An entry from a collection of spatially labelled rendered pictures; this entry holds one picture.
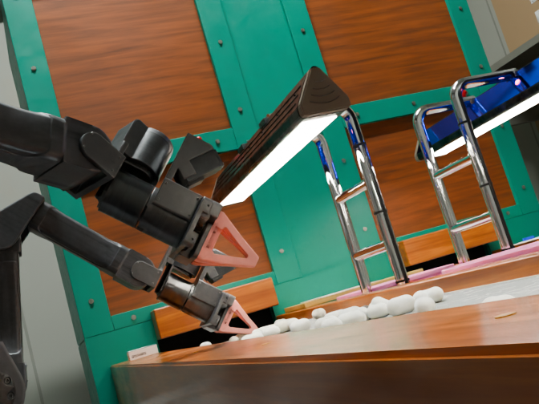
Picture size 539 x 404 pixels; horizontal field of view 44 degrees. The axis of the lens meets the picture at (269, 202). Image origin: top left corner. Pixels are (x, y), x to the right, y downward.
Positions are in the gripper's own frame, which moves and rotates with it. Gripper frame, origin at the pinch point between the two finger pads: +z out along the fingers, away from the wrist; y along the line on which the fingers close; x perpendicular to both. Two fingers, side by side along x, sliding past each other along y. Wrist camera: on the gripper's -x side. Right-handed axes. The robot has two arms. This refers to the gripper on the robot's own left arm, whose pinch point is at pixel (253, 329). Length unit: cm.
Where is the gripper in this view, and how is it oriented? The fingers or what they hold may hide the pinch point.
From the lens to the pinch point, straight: 133.7
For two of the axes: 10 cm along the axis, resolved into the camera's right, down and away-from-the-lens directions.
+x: -3.9, 8.6, -3.4
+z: 8.7, 4.6, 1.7
